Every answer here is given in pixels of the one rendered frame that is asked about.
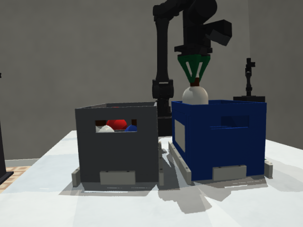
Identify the white bottle with grey label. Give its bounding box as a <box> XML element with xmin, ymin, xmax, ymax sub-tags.
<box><xmin>182</xmin><ymin>74</ymin><xmax>208</xmax><ymax>105</ymax></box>

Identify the cream bottle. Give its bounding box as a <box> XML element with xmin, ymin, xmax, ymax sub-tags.
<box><xmin>96</xmin><ymin>120</ymin><xmax>114</xmax><ymax>132</ymax></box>

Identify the blue bottle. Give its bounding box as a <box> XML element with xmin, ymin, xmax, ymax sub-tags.
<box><xmin>125</xmin><ymin>119</ymin><xmax>137</xmax><ymax>131</ymax></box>

